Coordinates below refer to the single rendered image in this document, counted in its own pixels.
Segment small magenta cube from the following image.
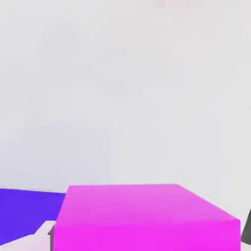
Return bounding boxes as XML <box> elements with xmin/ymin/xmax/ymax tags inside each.
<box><xmin>52</xmin><ymin>183</ymin><xmax>241</xmax><ymax>251</ymax></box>

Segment small purple cube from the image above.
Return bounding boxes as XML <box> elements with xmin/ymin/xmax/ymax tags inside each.
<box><xmin>0</xmin><ymin>188</ymin><xmax>67</xmax><ymax>246</ymax></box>

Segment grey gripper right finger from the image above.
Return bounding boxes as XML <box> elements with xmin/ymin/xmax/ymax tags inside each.
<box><xmin>240</xmin><ymin>208</ymin><xmax>251</xmax><ymax>251</ymax></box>

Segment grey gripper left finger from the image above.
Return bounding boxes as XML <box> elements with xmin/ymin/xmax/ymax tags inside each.
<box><xmin>0</xmin><ymin>220</ymin><xmax>57</xmax><ymax>251</ymax></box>

